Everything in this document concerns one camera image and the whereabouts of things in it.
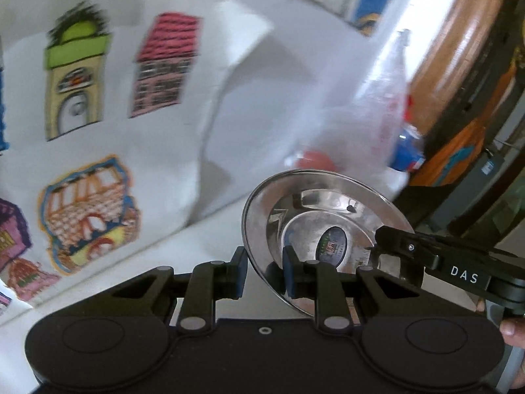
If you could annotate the white bottle with blue cap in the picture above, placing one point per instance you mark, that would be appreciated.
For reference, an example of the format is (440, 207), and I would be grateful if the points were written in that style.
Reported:
(408, 147)

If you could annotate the white printed tablecloth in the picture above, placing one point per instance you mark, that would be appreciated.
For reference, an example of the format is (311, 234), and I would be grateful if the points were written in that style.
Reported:
(123, 262)

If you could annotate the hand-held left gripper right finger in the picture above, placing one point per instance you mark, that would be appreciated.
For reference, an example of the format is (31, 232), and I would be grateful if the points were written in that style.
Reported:
(289, 274)

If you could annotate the stainless steel bowl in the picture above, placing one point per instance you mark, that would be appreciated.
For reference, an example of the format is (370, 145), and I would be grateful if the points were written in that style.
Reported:
(311, 209)

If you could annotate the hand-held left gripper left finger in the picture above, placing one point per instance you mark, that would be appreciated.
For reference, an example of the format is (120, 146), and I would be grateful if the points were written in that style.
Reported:
(242, 274)

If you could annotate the brown wooden furniture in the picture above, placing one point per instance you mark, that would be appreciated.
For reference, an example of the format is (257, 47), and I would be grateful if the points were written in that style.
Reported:
(463, 49)

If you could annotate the person's right hand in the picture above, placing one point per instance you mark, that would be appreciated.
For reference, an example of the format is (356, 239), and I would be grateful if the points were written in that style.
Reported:
(513, 331)

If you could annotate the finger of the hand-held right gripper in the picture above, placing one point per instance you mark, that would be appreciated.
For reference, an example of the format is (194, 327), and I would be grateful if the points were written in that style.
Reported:
(404, 250)

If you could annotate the clear plastic bag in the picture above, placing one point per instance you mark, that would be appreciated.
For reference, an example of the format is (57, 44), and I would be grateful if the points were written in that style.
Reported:
(381, 102)

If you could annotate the house print cloth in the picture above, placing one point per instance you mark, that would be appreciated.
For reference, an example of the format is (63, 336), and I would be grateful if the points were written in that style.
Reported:
(123, 139)

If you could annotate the orange painted panel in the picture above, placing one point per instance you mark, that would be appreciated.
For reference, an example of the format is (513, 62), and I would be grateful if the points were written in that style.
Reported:
(455, 156)

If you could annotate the grey cabinet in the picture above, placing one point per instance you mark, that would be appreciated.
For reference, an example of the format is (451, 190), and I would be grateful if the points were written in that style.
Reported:
(488, 172)

